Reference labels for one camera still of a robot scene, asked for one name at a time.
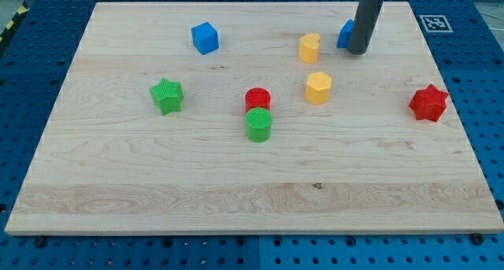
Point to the red star block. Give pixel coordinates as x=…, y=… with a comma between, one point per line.
x=429, y=103

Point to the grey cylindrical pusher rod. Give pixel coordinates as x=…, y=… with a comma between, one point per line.
x=365, y=20

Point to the light wooden board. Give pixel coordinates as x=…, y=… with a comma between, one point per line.
x=109, y=163

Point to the yellow hexagon block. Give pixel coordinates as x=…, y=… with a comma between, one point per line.
x=318, y=88

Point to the blue triangle block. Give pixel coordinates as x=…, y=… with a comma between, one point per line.
x=345, y=34

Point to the yellow black hazard tape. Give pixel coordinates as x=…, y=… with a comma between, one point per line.
x=14, y=23

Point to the white fiducial marker tag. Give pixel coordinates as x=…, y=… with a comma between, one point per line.
x=434, y=23

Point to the yellow heart block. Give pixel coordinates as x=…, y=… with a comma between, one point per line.
x=309, y=47

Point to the blue cube block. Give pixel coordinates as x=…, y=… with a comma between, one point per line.
x=205, y=38

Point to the red cylinder block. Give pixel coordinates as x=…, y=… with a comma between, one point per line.
x=257, y=97

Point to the green star block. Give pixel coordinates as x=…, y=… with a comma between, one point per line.
x=167, y=96

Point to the green cylinder block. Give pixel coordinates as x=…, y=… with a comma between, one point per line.
x=258, y=124

